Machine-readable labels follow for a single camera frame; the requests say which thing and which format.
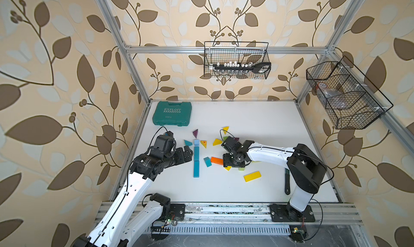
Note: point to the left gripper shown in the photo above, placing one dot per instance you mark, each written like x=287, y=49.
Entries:
x=183, y=158

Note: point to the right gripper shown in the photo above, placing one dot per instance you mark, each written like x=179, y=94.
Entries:
x=226, y=162

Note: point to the teal triangle block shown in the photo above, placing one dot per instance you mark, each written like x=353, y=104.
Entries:
x=188, y=143

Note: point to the orange rectangular block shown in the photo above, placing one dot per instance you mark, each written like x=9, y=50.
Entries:
x=217, y=161

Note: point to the yellow small block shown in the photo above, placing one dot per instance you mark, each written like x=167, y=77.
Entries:
x=217, y=142
x=225, y=129

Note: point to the teal wedge block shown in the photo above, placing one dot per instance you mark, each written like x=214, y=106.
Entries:
x=207, y=161

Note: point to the yellow small block bottom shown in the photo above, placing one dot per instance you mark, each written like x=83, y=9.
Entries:
x=225, y=129

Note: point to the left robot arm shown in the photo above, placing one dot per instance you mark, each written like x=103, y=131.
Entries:
x=119, y=227

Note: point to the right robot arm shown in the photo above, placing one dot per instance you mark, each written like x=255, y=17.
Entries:
x=305, y=167

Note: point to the yellow long block bottom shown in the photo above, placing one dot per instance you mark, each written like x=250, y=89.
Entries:
x=252, y=176

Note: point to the green plastic tool case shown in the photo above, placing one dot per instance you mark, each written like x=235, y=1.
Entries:
x=172, y=113

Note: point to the socket bit holder strip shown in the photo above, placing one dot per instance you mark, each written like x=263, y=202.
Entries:
x=239, y=68

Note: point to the clear plastic bag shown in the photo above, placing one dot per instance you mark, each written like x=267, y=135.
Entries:
x=333, y=98

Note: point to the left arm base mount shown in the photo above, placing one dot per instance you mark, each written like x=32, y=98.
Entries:
x=171, y=213

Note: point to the green handled tool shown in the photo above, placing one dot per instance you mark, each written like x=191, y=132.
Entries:
x=287, y=188

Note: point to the aluminium rail front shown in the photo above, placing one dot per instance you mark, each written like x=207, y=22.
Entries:
x=263, y=213

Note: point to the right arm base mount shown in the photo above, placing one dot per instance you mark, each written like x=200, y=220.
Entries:
x=286, y=213

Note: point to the black wire basket back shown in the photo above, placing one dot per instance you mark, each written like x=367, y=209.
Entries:
x=234, y=51

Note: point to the black wire basket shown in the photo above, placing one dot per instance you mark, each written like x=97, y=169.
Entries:
x=234, y=51
x=351, y=99

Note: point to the black wire basket right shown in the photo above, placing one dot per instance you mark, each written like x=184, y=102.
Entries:
x=351, y=99

